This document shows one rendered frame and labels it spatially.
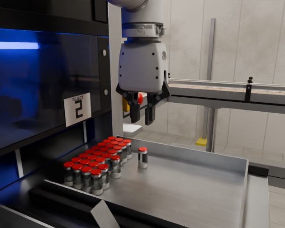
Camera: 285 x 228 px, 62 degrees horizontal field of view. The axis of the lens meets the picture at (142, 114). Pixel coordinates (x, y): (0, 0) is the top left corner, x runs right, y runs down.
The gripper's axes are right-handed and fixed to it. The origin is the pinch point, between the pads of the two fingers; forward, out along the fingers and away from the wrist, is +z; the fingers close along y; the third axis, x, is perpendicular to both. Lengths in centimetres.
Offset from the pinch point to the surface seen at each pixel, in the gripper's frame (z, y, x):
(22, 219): 10.1, 6.7, 26.6
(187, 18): -48, 60, -249
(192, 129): 90, 47, -248
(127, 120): 15.0, 24.2, -36.2
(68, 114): -0.4, 13.4, 8.4
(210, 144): 41, -2, -88
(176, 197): 12.9, -10.8, 8.0
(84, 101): -2.2, 13.3, 3.2
